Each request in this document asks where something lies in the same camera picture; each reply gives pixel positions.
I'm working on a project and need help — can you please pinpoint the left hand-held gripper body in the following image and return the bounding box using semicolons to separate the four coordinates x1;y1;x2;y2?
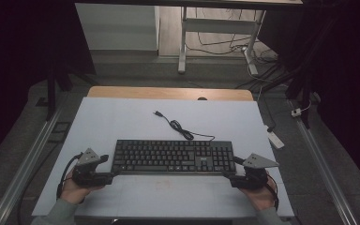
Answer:
71;147;114;188

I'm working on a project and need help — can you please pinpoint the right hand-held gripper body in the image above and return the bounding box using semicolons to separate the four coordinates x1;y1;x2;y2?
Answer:
230;153;279;190

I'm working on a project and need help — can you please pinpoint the black computer keyboard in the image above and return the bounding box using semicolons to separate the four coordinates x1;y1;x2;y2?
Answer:
111;139;237;175

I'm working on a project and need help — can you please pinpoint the person's right hand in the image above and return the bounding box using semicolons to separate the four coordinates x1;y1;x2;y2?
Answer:
239;179;278;212

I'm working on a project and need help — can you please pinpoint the person's left hand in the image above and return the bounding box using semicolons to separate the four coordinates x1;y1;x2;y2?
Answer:
59;171;106;206

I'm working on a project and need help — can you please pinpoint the white power strip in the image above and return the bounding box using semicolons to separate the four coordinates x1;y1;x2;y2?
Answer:
264;125;286;150

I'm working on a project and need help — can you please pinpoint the white board sheet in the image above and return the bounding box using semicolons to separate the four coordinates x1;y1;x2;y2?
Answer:
31;97;295;218

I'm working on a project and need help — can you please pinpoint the black metal stand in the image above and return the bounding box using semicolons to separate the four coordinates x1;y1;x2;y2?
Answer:
45;59;59;122

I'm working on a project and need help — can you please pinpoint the wooden table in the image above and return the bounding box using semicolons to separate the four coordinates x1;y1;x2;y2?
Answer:
86;85;255;102

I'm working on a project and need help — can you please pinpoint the dark curtain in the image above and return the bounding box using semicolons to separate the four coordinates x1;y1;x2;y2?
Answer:
257;0;360;195
0;0;97;170

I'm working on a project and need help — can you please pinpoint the white cabinet panel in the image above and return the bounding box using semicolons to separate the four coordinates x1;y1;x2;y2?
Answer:
74;3;160;52

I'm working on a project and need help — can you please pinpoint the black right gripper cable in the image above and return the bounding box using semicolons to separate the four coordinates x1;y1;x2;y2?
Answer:
265;173;280;212

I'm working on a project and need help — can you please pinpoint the black keyboard cable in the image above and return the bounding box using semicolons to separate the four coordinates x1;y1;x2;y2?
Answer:
153;110;217;143

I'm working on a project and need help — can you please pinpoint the aluminium rail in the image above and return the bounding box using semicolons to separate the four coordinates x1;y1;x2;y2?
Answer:
289;98;359;225
0;106;64;225

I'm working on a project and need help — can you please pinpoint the tangle of floor cables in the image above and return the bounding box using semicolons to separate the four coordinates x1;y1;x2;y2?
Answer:
186;7;294;92

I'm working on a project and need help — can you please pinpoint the white metal desk frame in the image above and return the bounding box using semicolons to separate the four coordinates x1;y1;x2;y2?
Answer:
177;6;267;76

